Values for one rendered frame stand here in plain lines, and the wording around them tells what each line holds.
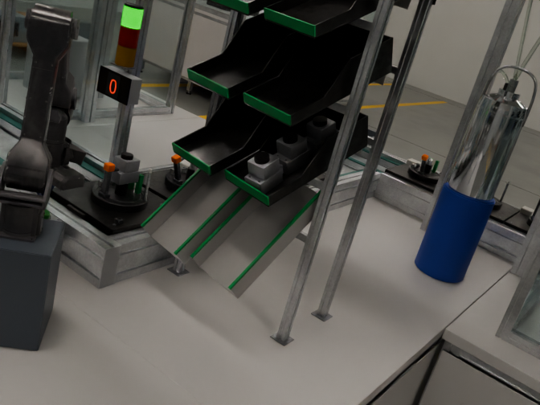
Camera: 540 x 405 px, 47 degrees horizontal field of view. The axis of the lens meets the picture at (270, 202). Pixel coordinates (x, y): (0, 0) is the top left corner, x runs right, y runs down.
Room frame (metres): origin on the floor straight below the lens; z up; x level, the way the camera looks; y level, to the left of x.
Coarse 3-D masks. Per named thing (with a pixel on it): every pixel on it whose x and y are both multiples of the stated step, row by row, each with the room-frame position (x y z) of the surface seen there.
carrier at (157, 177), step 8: (184, 168) 1.69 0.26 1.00; (192, 168) 1.64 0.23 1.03; (144, 176) 1.63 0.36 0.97; (152, 176) 1.65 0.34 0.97; (160, 176) 1.66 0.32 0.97; (168, 176) 1.63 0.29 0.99; (184, 176) 1.66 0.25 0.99; (144, 184) 1.57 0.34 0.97; (152, 184) 1.59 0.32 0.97; (160, 184) 1.60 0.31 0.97; (168, 184) 1.60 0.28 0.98; (176, 184) 1.59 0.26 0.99; (152, 192) 1.56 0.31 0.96; (160, 192) 1.55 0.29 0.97; (168, 192) 1.56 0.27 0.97
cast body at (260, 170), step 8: (264, 152) 1.15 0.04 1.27; (248, 160) 1.15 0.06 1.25; (256, 160) 1.13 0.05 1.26; (264, 160) 1.13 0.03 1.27; (272, 160) 1.14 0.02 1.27; (248, 168) 1.15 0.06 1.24; (256, 168) 1.13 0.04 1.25; (264, 168) 1.12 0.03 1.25; (272, 168) 1.14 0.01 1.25; (280, 168) 1.19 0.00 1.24; (248, 176) 1.14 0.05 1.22; (256, 176) 1.14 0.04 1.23; (264, 176) 1.13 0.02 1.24; (272, 176) 1.15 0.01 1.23; (280, 176) 1.17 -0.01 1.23; (256, 184) 1.13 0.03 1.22; (264, 184) 1.13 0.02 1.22; (272, 184) 1.15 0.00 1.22; (264, 192) 1.13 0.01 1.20
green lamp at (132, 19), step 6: (126, 6) 1.61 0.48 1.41; (126, 12) 1.61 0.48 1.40; (132, 12) 1.60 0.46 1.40; (138, 12) 1.61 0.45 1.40; (126, 18) 1.60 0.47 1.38; (132, 18) 1.60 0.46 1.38; (138, 18) 1.61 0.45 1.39; (126, 24) 1.60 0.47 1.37; (132, 24) 1.61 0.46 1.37; (138, 24) 1.62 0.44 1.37
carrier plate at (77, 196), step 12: (60, 192) 1.38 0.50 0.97; (72, 192) 1.40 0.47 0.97; (84, 192) 1.42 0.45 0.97; (72, 204) 1.34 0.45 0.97; (84, 204) 1.35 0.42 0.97; (156, 204) 1.47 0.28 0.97; (96, 216) 1.31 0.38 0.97; (108, 216) 1.33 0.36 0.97; (120, 216) 1.34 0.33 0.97; (132, 216) 1.36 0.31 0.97; (144, 216) 1.38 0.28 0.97; (108, 228) 1.27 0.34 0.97; (120, 228) 1.28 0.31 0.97; (132, 228) 1.31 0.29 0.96
